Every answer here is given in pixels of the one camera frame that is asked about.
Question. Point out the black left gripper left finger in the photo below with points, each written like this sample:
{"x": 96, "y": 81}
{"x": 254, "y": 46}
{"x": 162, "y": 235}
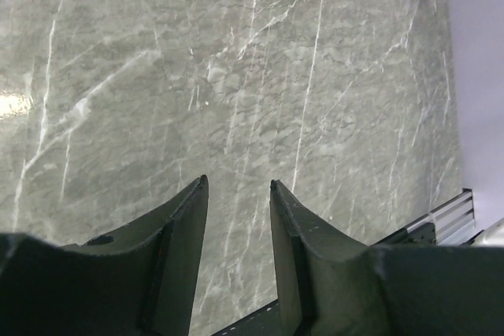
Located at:
{"x": 138, "y": 279}

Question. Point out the aluminium extrusion rail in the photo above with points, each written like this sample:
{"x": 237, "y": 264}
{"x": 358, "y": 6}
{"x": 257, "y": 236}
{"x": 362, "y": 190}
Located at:
{"x": 451, "y": 224}

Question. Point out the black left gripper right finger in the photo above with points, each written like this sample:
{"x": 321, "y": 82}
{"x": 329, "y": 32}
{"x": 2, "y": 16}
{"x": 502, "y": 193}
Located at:
{"x": 330, "y": 284}

